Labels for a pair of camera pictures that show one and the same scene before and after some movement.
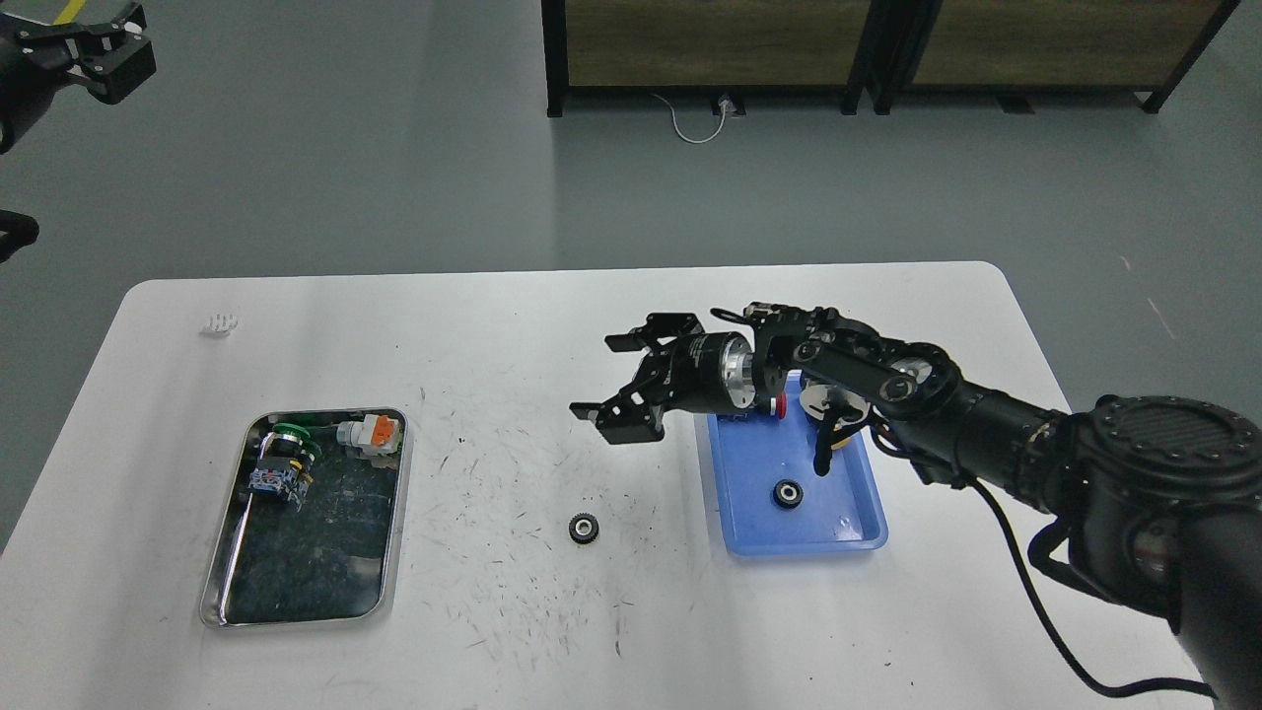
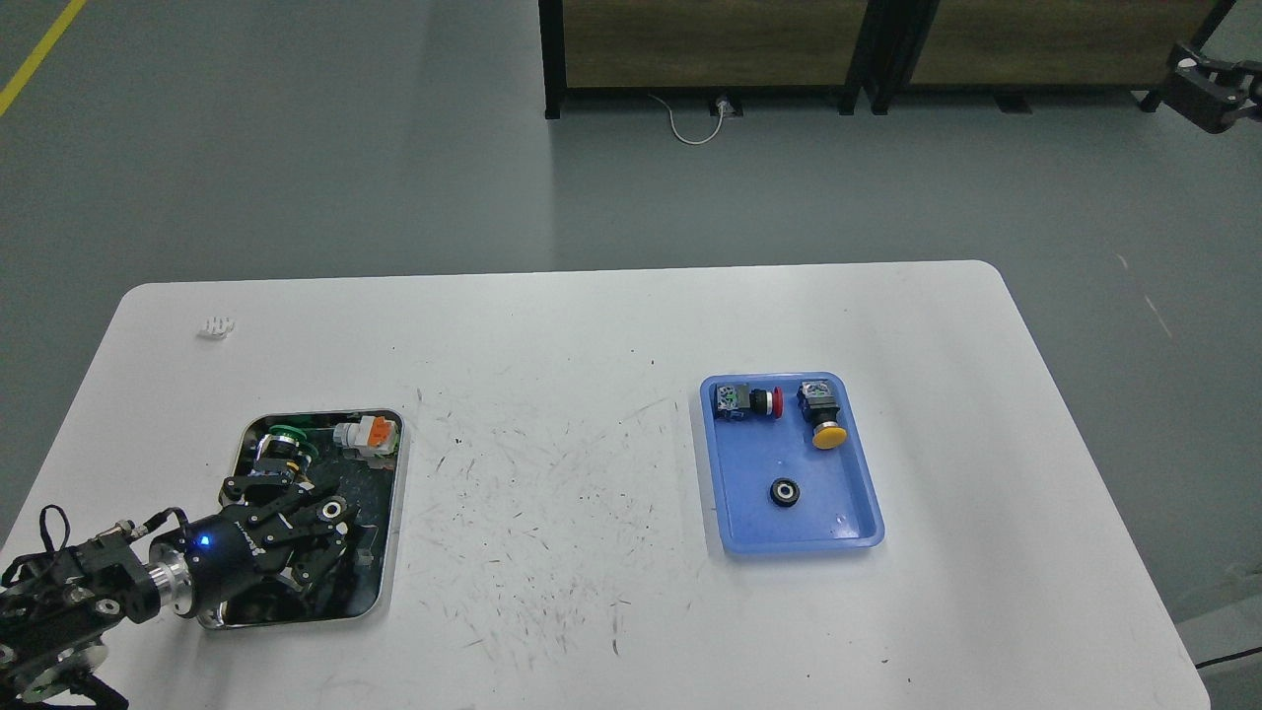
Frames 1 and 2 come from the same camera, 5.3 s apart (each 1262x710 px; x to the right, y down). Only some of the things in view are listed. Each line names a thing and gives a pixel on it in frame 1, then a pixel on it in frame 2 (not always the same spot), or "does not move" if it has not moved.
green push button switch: [285, 462] does not move
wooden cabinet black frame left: [724, 49] does not move
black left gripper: [35, 55] to [224, 551]
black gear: [583, 528] to [331, 508]
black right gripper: [713, 374] to [1211, 94]
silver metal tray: [311, 530] does not move
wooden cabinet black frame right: [1017, 47] does not move
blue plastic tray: [770, 497] does not move
